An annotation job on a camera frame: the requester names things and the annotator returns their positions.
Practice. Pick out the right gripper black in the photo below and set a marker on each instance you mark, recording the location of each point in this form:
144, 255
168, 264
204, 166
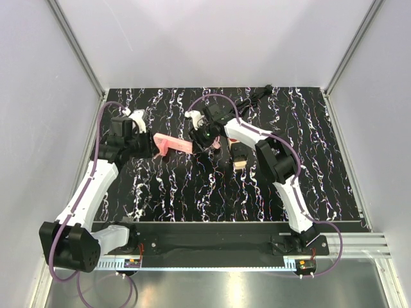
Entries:
196, 136

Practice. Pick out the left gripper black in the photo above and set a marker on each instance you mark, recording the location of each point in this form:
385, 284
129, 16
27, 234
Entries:
148, 151

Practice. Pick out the pink power strip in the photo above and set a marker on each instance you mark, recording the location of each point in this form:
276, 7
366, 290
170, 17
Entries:
176, 144

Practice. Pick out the black cube plug adapter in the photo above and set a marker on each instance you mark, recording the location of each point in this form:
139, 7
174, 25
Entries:
239, 152

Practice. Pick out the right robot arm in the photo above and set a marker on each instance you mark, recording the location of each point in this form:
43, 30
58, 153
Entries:
277, 160

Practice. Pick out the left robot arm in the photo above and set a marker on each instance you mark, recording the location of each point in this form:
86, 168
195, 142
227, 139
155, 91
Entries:
69, 241

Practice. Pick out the cream power strip red sockets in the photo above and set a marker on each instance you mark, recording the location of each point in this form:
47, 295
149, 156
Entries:
237, 165

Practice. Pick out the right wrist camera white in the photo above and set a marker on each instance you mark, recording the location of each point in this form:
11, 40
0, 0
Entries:
195, 116

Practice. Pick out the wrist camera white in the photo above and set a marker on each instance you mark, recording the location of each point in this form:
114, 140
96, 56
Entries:
139, 116
195, 116

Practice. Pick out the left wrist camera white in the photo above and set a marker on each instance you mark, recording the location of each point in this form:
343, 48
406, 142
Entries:
139, 116

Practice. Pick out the aluminium frame post left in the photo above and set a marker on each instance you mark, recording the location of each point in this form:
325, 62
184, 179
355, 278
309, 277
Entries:
75, 46

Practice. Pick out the aluminium frame post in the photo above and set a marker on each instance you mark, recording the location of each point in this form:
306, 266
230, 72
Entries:
75, 46
359, 35

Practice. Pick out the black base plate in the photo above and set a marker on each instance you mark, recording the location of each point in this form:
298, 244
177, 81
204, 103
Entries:
219, 245

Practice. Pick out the aluminium frame post right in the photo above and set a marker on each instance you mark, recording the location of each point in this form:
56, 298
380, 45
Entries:
359, 35

